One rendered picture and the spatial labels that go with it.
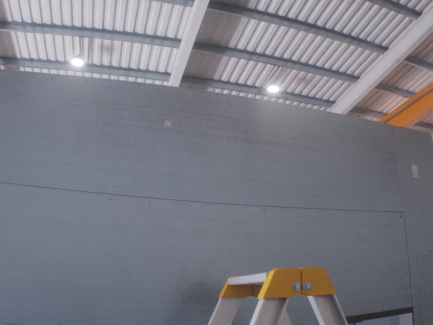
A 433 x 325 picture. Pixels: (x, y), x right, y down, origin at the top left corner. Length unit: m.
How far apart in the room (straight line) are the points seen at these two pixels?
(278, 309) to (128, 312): 0.73
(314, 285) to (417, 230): 1.35
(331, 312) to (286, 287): 0.17
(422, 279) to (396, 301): 0.24
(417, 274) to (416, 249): 0.14
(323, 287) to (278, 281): 0.13
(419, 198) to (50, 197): 1.96
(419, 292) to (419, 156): 0.83
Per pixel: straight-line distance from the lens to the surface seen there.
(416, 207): 2.25
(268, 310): 0.91
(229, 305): 1.19
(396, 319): 6.42
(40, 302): 1.52
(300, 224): 1.73
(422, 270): 2.21
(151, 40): 8.92
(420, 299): 2.18
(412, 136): 2.44
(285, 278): 0.91
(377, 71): 10.16
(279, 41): 9.18
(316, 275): 0.95
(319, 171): 1.86
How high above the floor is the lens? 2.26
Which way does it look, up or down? 21 degrees up
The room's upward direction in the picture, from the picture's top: straight up
